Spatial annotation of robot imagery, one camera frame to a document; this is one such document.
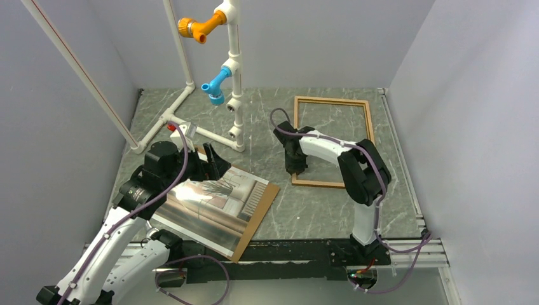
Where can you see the blue pipe nozzle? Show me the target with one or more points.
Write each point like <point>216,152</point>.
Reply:
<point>213,88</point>

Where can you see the brown backing board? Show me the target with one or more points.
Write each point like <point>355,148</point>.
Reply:
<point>231,209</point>

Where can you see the wooden picture frame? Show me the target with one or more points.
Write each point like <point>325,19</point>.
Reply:
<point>323,146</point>

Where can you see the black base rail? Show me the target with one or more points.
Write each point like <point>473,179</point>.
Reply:
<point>333,259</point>

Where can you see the orange pipe nozzle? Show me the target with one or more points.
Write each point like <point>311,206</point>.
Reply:
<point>190,28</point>

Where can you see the white PVC pipe stand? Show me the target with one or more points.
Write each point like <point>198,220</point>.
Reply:
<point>231,87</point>

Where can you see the glossy room photo print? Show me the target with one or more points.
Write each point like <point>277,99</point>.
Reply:
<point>178,212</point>

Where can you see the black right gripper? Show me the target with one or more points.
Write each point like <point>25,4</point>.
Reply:
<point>290,167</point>

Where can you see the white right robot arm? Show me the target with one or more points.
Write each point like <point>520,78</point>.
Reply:
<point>363,171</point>

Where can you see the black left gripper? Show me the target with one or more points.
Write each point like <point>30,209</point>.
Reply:
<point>215,168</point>

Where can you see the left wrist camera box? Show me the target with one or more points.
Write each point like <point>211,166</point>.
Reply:
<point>182,135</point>

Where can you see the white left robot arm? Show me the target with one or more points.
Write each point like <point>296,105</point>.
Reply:
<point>95,279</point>

